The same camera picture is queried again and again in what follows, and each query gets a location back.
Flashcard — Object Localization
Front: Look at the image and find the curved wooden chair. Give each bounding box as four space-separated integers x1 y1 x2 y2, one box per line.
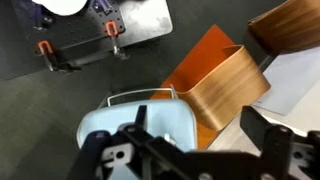
174 44 272 133

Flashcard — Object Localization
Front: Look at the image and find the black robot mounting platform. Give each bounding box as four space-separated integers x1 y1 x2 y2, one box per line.
0 0 174 81

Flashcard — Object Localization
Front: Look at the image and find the blue padded metal-leg chair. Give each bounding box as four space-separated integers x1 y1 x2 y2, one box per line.
76 87 198 180

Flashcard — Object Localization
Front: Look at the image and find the orange and black bar clamp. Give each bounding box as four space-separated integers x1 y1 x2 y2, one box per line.
104 20 130 61
35 39 83 74

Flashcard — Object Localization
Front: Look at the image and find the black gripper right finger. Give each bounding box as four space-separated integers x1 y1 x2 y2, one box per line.
239 105 295 158

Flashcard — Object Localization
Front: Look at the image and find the wooden panel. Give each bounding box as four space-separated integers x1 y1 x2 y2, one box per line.
248 0 320 57

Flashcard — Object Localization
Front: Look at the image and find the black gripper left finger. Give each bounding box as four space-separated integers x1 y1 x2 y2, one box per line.
134 104 149 134

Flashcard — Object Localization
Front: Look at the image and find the pale grey flat panel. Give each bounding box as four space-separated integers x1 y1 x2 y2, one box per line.
252 46 320 117

